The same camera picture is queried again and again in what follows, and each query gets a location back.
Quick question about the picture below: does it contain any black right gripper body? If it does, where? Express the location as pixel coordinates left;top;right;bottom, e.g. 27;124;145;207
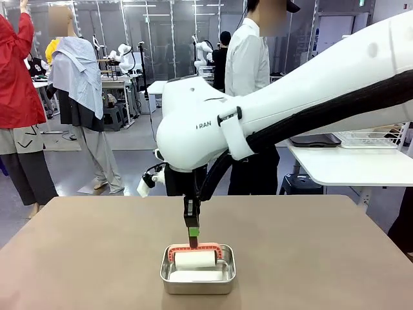
164;165;210;199

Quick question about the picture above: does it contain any red handled paint roller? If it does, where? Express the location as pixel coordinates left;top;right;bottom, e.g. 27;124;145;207
166;235;225;269

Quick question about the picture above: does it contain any rectangular steel tray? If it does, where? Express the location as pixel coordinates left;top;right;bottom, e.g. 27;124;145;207
159;243;237;295

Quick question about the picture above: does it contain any grey step stool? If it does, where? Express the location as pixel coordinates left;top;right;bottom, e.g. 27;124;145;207
103;102;130;132

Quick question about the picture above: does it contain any white background table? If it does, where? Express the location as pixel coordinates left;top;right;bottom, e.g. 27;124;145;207
146;80;168;95

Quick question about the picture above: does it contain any black metal stool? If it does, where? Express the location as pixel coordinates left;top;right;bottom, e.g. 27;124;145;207
279;173;323;196

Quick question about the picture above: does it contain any person in black top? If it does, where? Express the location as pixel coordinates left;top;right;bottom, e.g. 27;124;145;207
211;31;230;93

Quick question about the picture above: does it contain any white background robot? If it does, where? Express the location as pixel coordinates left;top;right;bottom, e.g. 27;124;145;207
108;43;135;74
193;35;214;70

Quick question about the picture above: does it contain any person in white shirt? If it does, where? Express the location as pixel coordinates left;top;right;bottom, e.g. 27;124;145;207
225;0;281;196

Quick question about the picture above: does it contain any white side table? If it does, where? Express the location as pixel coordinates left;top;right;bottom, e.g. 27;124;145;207
285;140;413;207

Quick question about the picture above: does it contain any person in yellow top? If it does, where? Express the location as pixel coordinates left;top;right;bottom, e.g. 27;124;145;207
45;40;61;65

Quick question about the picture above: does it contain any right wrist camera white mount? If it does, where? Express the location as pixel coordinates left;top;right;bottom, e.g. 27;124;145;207
137;164;167;197

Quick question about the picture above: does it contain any white cable strap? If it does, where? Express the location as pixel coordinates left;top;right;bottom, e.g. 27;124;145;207
217;106;257;161

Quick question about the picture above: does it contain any black right arm cable sleeve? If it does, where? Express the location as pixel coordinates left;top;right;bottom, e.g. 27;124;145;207
198;69;413;203

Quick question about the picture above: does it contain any white wire dish rack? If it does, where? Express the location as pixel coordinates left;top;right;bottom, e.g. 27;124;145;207
334;121;413;149

